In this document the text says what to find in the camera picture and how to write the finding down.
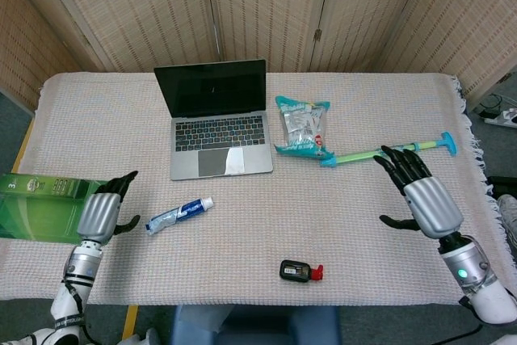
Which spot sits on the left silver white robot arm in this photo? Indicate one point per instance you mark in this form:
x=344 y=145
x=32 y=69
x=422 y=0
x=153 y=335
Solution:
x=82 y=264

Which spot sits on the black bottle with red cap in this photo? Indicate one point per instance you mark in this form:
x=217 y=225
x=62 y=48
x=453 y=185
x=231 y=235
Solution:
x=295 y=270

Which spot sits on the brass screen hinge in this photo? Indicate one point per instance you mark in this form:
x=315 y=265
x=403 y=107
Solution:
x=318 y=34

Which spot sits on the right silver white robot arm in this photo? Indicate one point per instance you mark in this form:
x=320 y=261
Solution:
x=468 y=264

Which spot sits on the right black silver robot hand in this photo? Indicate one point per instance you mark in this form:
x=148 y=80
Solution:
x=432 y=203

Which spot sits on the grey laptop with black screen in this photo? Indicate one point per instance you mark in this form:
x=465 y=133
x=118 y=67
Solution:
x=214 y=131

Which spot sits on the blue white toothpaste tube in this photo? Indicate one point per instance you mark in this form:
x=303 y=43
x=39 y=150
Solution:
x=177 y=215

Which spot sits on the pale pink woven tablecloth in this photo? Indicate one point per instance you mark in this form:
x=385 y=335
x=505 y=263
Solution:
x=282 y=215

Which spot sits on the green blue toothbrush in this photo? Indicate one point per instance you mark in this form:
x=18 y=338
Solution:
x=355 y=156

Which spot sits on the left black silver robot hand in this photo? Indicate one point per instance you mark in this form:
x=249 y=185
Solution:
x=99 y=215

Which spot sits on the beige woven folding screen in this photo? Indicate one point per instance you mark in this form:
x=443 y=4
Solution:
x=141 y=9

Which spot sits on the teal plastic snack bag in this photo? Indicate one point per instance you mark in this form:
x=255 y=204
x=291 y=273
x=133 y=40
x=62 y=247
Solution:
x=303 y=127

